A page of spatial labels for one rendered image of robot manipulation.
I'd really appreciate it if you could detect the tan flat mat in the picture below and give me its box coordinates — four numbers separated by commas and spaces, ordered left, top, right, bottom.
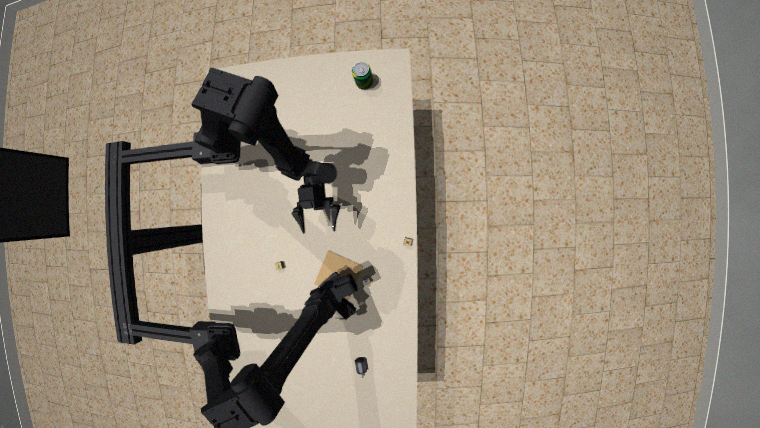
314, 250, 363, 286

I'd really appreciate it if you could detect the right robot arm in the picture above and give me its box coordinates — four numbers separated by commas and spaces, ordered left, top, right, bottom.
193, 274, 358, 428

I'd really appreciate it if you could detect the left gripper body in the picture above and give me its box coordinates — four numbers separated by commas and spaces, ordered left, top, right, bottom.
293, 182, 340, 211

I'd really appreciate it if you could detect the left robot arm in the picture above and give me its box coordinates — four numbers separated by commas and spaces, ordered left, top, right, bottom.
192, 67, 337, 209

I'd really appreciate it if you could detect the green soda can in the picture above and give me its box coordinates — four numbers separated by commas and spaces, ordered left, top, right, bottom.
352, 62, 373, 89

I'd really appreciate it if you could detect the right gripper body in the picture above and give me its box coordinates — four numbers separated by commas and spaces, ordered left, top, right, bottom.
319, 272, 341, 287

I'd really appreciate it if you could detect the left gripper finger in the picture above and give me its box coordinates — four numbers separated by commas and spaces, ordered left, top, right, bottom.
292, 209, 305, 234
331, 205, 341, 232

